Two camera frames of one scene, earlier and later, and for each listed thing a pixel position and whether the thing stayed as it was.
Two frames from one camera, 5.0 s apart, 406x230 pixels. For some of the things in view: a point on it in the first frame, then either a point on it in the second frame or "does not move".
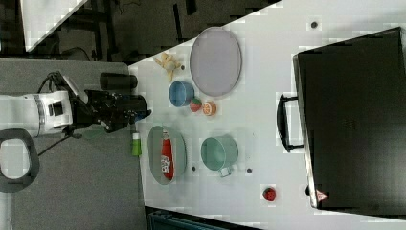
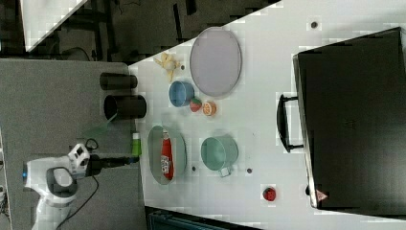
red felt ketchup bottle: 167,156 does not move
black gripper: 109,110 -> 95,163
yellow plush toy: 169,63 does not move
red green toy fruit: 195,104 does not move
